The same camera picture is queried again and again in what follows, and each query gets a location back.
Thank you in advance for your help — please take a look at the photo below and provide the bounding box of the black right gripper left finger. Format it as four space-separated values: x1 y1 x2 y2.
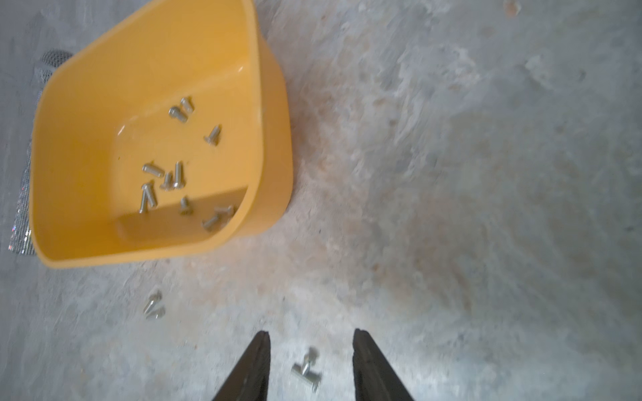
212 331 271 401

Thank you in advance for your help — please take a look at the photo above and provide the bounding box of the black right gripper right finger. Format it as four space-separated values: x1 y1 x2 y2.
353 329 413 401

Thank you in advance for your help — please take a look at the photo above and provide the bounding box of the yellow plastic storage box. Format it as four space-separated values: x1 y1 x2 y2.
29 1 294 268

